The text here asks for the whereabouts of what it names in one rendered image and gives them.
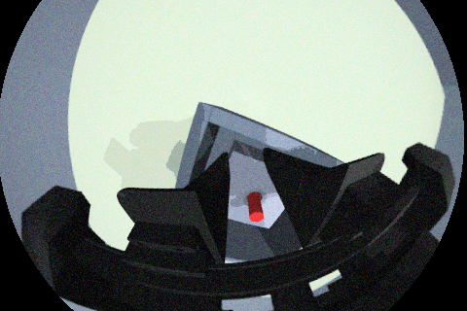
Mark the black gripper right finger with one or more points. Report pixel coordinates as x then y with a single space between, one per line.
311 192

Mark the pale grey square plate with hole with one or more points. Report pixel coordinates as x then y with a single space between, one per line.
248 174

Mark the red peg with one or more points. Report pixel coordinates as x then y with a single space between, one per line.
255 207

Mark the dark grey open box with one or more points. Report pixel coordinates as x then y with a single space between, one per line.
212 133

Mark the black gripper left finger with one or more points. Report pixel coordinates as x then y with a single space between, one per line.
203 203

